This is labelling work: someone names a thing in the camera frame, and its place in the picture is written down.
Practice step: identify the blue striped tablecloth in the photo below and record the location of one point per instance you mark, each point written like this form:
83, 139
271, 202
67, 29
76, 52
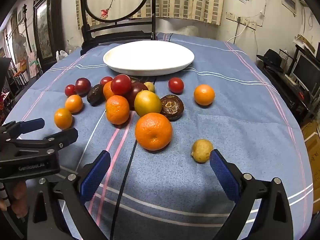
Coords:
225, 120

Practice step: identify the yellow-green tomato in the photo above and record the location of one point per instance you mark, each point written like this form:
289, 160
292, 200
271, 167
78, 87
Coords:
148, 103

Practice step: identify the black computer desk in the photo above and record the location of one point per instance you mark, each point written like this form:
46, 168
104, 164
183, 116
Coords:
287, 92

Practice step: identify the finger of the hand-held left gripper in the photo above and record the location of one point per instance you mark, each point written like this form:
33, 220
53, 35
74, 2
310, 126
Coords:
62, 136
32, 124

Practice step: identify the person's left hand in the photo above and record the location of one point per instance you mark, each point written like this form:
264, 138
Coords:
20, 200

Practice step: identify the large red tomato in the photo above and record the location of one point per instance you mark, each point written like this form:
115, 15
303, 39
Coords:
120, 84

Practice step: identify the white power strip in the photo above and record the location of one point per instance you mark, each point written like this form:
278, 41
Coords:
246, 22

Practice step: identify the white wall outlet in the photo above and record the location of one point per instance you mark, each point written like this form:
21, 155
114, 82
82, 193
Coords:
231, 15

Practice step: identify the framed wall notice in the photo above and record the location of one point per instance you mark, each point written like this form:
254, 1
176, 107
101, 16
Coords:
290, 1

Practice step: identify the large orange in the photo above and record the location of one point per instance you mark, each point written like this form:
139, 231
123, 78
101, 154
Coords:
153, 131

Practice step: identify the black framed painting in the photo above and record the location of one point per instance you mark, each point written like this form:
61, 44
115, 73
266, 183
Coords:
45, 30

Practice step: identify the yellow loquat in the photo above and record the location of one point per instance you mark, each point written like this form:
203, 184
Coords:
201, 151

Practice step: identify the black hat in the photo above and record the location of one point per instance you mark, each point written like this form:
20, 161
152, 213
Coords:
272, 57

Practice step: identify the dark wrinkled passion fruit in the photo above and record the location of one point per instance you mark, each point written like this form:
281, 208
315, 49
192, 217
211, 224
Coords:
95, 95

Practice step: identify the white oval plate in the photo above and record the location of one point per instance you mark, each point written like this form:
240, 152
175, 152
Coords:
147, 55

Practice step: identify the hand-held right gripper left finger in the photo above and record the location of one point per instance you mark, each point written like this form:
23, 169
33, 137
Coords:
96, 175

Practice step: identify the dark purple plum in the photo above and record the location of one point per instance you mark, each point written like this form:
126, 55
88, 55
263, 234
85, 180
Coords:
136, 90

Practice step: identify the computer monitor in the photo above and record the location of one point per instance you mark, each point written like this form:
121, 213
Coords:
307, 71

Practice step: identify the round orange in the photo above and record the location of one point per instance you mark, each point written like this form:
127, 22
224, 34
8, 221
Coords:
204, 95

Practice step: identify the mottled mandarin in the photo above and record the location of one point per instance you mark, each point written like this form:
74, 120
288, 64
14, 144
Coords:
117, 110

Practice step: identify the red cherry tomato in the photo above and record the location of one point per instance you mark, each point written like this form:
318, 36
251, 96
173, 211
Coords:
69, 90
105, 80

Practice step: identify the small orange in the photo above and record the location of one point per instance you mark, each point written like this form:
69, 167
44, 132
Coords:
63, 118
73, 103
107, 91

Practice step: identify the beige checked curtain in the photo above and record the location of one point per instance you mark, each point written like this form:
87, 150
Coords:
190, 0

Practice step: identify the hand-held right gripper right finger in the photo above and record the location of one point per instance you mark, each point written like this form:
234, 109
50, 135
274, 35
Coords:
225, 177

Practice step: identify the small yellow-green fruit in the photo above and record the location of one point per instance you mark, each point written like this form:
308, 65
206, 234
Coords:
150, 87

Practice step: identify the brown patterned round fruit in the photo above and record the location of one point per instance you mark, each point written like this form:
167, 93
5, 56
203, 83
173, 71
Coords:
171, 107

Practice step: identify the round embroidered screen black stand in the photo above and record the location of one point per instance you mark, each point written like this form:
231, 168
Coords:
112, 0

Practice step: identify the white plastic bag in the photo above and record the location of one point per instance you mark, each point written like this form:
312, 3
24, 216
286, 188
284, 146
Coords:
62, 55

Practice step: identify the brown cardboard piece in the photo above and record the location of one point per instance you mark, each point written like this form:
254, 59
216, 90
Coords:
303, 41

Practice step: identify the dark red plum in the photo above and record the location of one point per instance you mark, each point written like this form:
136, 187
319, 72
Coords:
82, 86

